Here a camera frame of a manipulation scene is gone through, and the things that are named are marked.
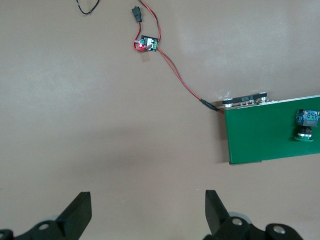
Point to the small controller circuit board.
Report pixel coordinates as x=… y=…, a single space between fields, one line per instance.
x=150 y=43

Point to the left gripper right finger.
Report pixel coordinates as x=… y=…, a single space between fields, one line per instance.
x=220 y=222

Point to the brown tape patch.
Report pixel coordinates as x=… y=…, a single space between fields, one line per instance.
x=145 y=57

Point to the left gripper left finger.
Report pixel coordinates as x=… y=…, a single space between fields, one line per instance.
x=75 y=215

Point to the green mushroom push button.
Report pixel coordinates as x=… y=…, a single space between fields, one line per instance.
x=308 y=122

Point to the green conveyor belt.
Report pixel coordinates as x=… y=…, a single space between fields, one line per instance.
x=262 y=135

